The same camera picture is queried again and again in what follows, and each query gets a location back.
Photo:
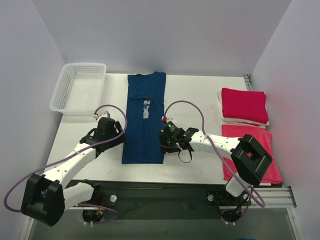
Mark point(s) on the blue t-shirt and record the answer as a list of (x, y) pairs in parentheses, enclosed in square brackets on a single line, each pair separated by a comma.
[(144, 112)]

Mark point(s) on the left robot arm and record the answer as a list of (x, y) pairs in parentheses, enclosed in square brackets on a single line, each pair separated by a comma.
[(58, 178)]

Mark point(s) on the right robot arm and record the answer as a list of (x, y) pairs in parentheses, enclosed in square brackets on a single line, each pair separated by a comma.
[(249, 157)]

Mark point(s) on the white plastic basket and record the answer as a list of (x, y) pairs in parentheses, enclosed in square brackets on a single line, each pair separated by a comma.
[(79, 88)]

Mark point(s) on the folded red t-shirt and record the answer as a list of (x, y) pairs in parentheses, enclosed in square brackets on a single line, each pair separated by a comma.
[(244, 105)]

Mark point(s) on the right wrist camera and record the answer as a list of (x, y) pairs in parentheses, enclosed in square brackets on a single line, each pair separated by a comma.
[(170, 127)]

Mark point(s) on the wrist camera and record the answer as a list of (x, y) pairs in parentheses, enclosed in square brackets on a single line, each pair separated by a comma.
[(170, 127), (107, 128)]

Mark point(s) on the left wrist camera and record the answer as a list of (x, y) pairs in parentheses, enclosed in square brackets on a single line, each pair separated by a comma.
[(107, 128)]

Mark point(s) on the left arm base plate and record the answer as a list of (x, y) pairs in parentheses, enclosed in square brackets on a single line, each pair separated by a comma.
[(105, 198)]

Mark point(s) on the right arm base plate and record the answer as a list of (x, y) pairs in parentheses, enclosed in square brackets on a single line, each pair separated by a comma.
[(222, 198)]

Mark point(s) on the aluminium rail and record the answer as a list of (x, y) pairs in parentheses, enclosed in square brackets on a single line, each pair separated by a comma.
[(275, 197)]

